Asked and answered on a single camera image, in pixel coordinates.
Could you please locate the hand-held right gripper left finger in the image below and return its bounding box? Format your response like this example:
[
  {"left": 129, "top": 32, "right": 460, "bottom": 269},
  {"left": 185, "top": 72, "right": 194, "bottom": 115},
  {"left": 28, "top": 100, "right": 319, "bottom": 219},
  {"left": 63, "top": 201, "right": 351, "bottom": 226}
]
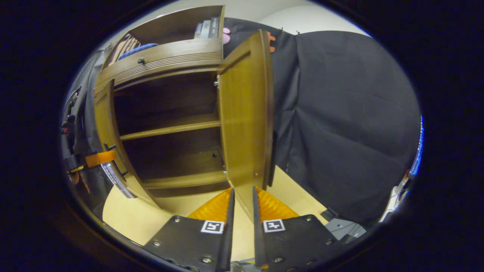
[{"left": 144, "top": 188, "right": 235, "bottom": 272}]

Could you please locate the white and blue box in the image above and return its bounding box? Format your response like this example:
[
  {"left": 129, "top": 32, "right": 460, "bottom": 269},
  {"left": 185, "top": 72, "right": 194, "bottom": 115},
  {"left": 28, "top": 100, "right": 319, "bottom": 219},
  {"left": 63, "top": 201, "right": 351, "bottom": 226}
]
[{"left": 101, "top": 162, "right": 135, "bottom": 199}]

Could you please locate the folded blue towel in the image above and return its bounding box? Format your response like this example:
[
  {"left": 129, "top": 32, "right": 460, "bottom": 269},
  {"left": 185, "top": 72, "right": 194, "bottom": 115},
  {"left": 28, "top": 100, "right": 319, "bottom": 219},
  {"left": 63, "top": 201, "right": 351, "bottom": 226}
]
[{"left": 118, "top": 43, "right": 159, "bottom": 61}]

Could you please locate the wooden cabinet drawer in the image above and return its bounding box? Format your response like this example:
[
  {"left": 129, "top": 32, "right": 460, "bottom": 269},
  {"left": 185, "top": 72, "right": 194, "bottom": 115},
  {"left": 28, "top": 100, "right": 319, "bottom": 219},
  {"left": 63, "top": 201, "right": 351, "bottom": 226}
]
[{"left": 94, "top": 38, "right": 223, "bottom": 95}]

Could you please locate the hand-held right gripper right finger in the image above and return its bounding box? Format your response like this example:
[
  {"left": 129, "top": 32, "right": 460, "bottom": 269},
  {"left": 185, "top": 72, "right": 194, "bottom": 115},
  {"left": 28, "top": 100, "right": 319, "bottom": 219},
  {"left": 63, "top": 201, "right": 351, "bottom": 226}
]
[{"left": 252, "top": 186, "right": 346, "bottom": 272}]

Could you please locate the wooden double-door shoe cabinet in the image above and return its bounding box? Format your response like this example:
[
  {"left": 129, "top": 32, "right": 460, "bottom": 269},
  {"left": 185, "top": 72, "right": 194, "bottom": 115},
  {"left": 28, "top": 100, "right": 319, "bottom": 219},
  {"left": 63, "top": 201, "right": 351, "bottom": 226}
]
[{"left": 93, "top": 5, "right": 275, "bottom": 223}]

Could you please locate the wooden shoe cabinet door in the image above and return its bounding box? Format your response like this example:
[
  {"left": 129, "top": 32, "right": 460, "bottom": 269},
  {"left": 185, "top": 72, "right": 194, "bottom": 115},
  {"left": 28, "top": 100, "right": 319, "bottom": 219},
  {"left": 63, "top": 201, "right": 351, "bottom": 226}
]
[
  {"left": 93, "top": 80, "right": 159, "bottom": 207},
  {"left": 217, "top": 29, "right": 275, "bottom": 223}
]

